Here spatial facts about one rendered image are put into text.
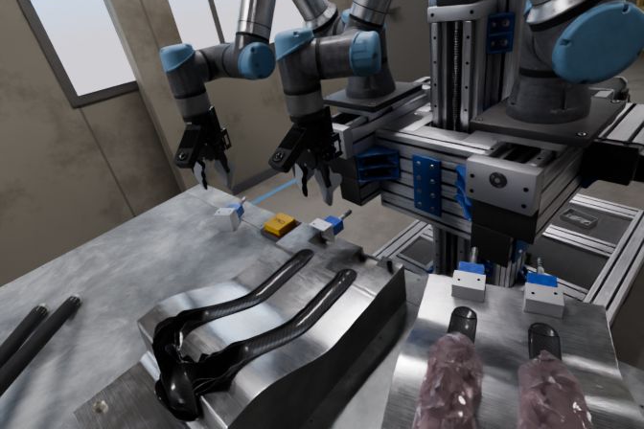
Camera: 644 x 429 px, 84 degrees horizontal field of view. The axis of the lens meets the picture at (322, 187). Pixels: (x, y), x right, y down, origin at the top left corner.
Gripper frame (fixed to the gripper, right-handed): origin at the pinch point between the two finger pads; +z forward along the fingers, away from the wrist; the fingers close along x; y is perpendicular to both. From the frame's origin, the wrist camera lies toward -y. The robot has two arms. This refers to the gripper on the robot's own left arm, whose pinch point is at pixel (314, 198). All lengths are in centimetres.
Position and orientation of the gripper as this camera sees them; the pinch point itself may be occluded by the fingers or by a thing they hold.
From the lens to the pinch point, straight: 82.2
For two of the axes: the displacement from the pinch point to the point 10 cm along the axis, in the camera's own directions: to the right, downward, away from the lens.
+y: 6.8, -4.5, 5.8
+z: 1.5, 8.6, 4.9
